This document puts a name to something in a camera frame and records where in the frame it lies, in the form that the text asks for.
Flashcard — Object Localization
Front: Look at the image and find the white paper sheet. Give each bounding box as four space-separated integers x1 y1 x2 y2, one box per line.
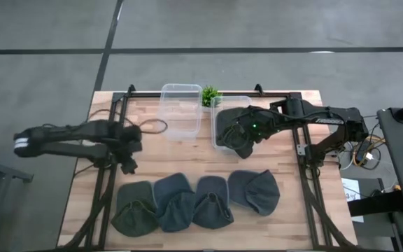
340 177 365 224

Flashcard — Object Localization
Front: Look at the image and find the brown cable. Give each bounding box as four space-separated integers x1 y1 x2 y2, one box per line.
87 108 169 136

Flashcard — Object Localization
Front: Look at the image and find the green plant in white pot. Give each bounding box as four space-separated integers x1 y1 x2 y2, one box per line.
201 85 223 113

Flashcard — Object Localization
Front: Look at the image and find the black metal table frame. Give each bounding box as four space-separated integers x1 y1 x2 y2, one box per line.
61 83 358 252

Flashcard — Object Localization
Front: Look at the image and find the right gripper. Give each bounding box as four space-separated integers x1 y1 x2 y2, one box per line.
218 107 259 160

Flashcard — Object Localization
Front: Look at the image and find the grey-blue fabric hat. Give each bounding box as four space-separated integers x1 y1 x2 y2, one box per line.
227 169 281 217

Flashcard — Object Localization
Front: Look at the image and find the dark blue fabric hat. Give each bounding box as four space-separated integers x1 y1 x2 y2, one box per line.
191 175 235 230

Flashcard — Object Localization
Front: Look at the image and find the yellow cable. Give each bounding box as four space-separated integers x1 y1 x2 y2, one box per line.
352 135 387 167

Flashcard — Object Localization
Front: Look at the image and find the dark green fabric hat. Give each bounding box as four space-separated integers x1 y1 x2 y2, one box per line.
110 180 160 238

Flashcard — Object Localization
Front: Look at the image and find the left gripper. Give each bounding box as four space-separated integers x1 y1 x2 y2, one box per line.
112 124 143 176

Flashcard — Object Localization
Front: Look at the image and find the clear plastic bin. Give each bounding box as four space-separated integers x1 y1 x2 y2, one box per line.
157 83 204 142
210 95 262 155

